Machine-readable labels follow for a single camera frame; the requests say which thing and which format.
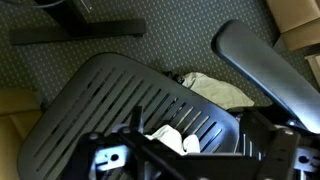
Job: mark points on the light wood drawer cabinet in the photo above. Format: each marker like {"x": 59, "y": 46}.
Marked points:
{"x": 299, "y": 24}

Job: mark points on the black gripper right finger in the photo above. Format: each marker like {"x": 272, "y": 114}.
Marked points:
{"x": 287, "y": 152}

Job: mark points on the black robot stand base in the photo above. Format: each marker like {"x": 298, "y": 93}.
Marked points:
{"x": 73, "y": 26}

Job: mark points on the black slatted office chair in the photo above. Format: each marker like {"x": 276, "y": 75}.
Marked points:
{"x": 105, "y": 90}

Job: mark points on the beige khaki shorts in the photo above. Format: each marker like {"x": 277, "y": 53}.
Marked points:
{"x": 219, "y": 92}

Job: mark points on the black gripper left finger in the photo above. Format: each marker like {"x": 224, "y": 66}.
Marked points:
{"x": 128, "y": 149}

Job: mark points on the brown leather armchair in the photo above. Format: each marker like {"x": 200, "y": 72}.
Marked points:
{"x": 19, "y": 112}

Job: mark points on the small white cloth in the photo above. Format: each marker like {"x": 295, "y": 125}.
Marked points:
{"x": 173, "y": 139}

